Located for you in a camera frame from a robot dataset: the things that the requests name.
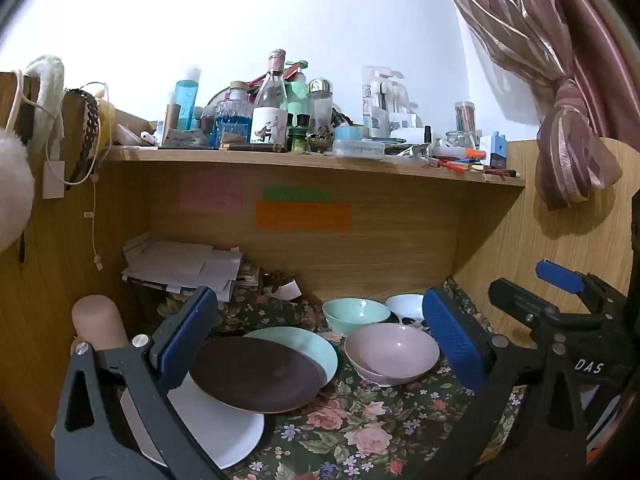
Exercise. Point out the clear acrylic organizer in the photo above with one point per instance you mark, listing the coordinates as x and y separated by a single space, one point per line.
382 102

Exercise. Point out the short glass jar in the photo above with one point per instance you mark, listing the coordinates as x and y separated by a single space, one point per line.
460 140

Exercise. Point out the orange cloth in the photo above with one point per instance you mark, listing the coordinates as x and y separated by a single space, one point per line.
602 447

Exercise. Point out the mint green bottle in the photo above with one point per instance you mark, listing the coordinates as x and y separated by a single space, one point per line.
298 95

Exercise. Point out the pink sticky note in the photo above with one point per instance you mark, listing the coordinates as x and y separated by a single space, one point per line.
211 191

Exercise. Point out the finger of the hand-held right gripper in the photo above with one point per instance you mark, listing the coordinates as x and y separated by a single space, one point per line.
557 276
515 300

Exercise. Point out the tall bottle with blue liquid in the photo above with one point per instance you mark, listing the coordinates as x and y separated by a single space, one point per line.
187 100

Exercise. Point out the glass jar with pink sticks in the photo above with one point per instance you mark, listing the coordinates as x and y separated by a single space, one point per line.
465 115

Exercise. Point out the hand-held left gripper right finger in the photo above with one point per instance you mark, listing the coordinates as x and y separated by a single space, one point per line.
452 340

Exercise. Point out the stack of white papers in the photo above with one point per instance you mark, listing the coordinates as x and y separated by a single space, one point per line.
180 265

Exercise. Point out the dark green floral tablecloth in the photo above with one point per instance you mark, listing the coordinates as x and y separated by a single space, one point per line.
360 435

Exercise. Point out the clear bottle with illustrated label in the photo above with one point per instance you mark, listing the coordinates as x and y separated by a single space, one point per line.
270 110

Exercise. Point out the white bowl with black spots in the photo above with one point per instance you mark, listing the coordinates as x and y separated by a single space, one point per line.
407 305

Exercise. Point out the brown cardboard tube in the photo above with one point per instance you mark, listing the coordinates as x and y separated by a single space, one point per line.
172 120

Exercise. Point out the light green plate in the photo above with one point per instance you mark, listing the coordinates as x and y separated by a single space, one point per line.
310 345

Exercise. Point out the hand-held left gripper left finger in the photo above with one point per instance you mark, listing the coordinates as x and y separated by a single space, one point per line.
187 340

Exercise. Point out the orange sticky note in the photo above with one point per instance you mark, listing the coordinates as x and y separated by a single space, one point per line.
302 216

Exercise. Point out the pale pink bowl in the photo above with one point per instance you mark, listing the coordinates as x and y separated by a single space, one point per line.
392 352

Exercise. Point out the white folded card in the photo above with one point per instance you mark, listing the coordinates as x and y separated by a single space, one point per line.
285 290

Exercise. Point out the beige cylinder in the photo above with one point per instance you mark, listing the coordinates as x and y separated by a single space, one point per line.
97 320

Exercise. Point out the black braided headband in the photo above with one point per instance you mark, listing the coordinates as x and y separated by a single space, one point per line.
90 125

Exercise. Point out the small green jar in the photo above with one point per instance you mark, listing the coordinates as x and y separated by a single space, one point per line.
298 140

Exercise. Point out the pink striped curtain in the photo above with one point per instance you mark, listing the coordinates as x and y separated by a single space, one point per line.
525 20

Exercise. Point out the yellow cloth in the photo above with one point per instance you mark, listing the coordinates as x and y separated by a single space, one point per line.
107 120

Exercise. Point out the white fluffy headband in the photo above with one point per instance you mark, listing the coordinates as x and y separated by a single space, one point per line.
45 85

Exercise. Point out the clear bottle with silver cap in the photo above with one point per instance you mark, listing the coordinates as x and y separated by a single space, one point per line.
320 102

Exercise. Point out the white plate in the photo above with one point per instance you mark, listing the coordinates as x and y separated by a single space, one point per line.
215 430

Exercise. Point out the white tube with orange cap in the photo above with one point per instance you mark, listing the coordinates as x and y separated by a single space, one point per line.
460 152

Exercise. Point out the clear plastic box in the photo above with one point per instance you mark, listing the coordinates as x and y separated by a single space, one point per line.
360 148

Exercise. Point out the light blue round tin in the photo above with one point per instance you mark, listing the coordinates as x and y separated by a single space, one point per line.
347 133

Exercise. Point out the square glass bottle blue liquid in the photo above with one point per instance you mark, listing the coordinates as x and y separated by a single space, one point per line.
232 120

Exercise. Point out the blue pencil sharpener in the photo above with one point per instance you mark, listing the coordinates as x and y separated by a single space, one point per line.
497 152

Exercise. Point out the green sticky note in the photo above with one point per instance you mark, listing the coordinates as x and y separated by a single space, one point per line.
297 194

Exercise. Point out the white power adapter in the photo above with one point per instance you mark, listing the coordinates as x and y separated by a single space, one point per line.
52 180

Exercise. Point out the light green bowl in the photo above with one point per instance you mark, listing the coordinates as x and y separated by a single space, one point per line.
355 312

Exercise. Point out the stack of thin booklets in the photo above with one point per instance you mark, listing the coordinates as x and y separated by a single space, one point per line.
248 275

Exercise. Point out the dark brown plate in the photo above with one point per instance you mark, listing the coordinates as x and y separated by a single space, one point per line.
255 375

